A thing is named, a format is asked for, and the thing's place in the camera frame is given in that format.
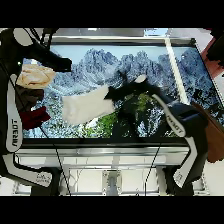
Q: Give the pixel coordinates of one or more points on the white T-shirt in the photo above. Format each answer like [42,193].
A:
[86,106]

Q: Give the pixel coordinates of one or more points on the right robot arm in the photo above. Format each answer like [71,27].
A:
[176,120]

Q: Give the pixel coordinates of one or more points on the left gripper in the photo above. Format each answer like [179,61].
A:
[62,64]

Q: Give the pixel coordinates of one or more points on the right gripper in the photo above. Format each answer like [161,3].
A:
[116,92]

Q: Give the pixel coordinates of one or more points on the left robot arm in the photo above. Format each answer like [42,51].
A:
[11,100]

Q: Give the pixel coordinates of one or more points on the dark brown garment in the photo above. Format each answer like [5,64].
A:
[29,96]

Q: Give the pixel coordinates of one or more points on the beige garment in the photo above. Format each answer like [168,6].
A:
[36,76]

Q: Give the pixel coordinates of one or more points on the dark red garment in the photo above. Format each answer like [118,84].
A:
[35,117]

